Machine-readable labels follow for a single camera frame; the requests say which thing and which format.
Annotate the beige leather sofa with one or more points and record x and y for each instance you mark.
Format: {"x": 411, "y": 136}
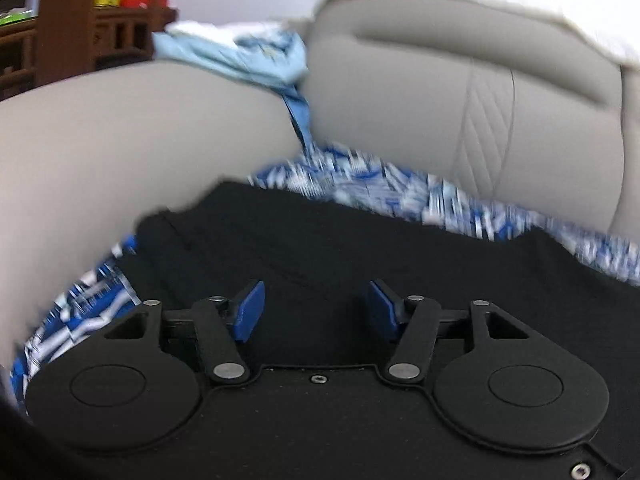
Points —
{"x": 100, "y": 150}

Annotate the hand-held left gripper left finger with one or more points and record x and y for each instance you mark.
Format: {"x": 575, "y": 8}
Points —
{"x": 249, "y": 311}

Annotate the dark wooden cabinet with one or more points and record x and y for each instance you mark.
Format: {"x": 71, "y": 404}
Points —
{"x": 60, "y": 35}

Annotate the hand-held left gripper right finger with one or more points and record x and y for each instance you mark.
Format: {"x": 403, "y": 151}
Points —
{"x": 382, "y": 310}

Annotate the blue white printed blanket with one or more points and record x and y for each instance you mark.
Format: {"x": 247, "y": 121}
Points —
{"x": 380, "y": 187}

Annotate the red box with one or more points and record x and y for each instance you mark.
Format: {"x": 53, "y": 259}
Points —
{"x": 135, "y": 2}

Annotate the green packet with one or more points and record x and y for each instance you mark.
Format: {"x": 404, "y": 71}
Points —
{"x": 15, "y": 17}

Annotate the light blue cloth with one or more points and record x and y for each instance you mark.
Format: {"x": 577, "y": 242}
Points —
{"x": 195, "y": 50}

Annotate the black pants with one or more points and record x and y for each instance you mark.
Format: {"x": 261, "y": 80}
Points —
{"x": 310, "y": 250}

